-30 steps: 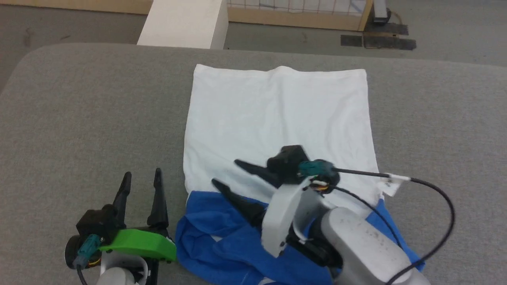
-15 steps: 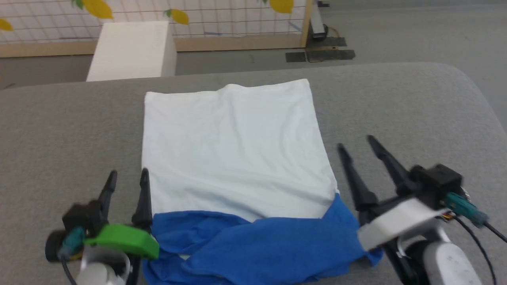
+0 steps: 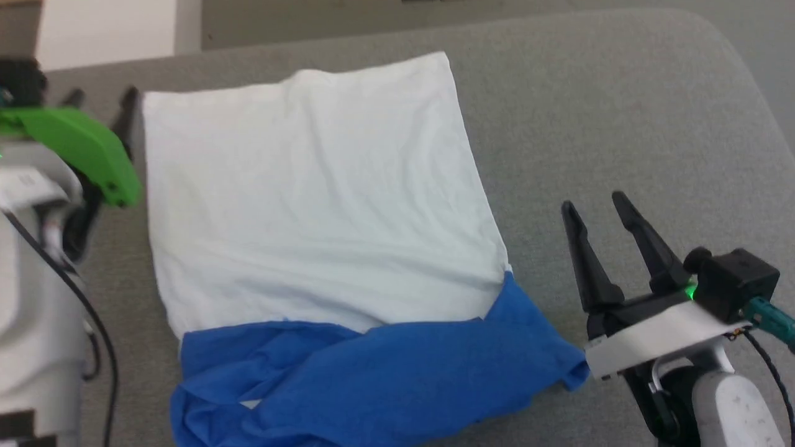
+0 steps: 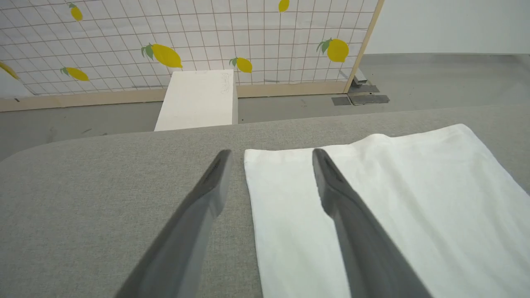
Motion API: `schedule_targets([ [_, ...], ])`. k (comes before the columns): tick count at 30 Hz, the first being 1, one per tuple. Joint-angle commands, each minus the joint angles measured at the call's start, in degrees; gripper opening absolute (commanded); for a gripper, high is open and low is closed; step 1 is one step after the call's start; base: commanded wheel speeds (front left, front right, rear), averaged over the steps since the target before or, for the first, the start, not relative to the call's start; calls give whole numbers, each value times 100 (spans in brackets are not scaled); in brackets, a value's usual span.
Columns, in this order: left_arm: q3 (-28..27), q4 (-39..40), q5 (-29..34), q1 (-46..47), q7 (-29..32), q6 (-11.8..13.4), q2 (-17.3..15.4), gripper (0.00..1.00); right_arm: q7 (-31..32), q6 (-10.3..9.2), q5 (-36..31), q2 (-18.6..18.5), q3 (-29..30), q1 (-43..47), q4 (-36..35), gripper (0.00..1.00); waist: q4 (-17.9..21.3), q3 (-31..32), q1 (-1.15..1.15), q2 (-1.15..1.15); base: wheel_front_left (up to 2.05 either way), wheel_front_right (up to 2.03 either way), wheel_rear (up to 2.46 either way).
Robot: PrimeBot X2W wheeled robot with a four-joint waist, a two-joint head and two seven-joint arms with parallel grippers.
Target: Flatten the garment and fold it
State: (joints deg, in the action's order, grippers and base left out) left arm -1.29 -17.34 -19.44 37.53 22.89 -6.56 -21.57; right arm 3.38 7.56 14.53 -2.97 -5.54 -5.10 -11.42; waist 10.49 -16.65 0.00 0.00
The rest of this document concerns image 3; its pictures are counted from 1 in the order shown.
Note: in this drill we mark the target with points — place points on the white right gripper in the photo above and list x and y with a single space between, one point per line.
658 335

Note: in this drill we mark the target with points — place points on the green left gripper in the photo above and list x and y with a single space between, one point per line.
74 139

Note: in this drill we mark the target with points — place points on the white and blue shirt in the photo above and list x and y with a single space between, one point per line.
310 186

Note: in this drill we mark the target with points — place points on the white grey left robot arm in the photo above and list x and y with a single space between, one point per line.
31 298

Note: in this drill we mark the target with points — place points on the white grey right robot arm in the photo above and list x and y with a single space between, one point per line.
726 403

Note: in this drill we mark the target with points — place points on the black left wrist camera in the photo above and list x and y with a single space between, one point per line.
22 81

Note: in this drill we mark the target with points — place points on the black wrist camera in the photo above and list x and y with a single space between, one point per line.
22 81
736 279

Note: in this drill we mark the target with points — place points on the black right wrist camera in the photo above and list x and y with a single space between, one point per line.
736 279

